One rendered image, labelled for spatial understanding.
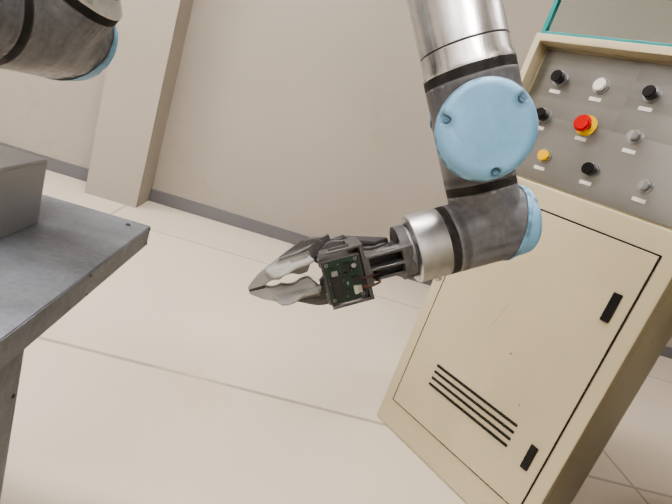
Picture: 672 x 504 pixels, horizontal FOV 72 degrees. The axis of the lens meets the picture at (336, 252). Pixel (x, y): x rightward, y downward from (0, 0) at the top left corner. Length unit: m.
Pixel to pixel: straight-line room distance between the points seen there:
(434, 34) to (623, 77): 0.96
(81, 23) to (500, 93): 0.58
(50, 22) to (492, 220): 0.64
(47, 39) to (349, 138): 2.43
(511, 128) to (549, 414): 1.00
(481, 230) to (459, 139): 0.18
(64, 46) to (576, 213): 1.12
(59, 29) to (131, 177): 2.25
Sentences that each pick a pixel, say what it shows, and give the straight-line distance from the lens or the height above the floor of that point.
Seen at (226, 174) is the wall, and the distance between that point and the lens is 3.12.
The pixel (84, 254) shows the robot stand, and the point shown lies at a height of 0.60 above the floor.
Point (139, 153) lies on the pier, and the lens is 2.98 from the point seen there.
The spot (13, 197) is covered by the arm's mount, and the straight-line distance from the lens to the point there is 0.77.
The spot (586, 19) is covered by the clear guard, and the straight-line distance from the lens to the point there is 1.47.
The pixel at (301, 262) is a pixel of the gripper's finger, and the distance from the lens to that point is 0.59.
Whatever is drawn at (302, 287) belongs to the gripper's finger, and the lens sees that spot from 0.61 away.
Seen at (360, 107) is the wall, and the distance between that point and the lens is 3.06.
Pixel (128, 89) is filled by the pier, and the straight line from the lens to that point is 2.97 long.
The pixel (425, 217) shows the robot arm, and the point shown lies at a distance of 0.59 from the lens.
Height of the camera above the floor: 0.90
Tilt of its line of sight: 16 degrees down
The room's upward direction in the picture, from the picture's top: 19 degrees clockwise
